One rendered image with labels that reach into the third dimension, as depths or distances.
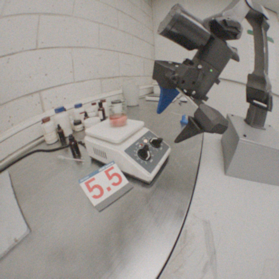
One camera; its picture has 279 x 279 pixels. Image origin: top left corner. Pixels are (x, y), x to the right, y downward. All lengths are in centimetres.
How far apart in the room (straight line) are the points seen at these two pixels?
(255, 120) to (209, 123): 27
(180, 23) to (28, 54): 65
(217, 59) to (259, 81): 20
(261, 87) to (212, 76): 20
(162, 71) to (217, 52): 10
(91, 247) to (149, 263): 9
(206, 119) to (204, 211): 16
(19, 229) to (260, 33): 73
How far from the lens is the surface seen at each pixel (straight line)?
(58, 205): 29
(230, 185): 32
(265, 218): 32
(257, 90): 39
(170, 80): 16
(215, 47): 22
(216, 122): 18
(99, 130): 31
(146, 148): 26
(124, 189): 26
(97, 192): 25
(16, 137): 63
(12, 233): 32
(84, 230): 24
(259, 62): 42
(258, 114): 42
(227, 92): 168
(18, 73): 68
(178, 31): 19
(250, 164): 33
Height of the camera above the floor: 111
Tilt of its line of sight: 28 degrees down
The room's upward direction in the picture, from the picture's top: 2 degrees counter-clockwise
